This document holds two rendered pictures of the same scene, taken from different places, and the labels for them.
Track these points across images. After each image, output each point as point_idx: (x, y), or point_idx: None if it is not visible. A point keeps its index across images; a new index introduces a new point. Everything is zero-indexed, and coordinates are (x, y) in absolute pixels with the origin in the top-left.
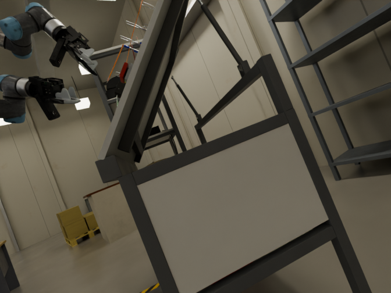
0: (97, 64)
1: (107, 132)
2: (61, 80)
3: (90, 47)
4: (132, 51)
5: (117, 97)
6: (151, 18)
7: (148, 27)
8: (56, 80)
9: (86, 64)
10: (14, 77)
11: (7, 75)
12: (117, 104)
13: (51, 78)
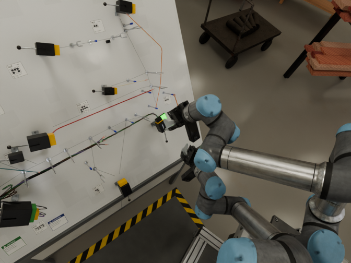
0: (163, 120)
1: (200, 134)
2: (190, 146)
3: (171, 109)
4: (144, 93)
5: (164, 132)
6: (189, 78)
7: (190, 83)
8: (195, 147)
9: (172, 124)
10: (214, 172)
11: (219, 177)
12: (165, 135)
13: (195, 150)
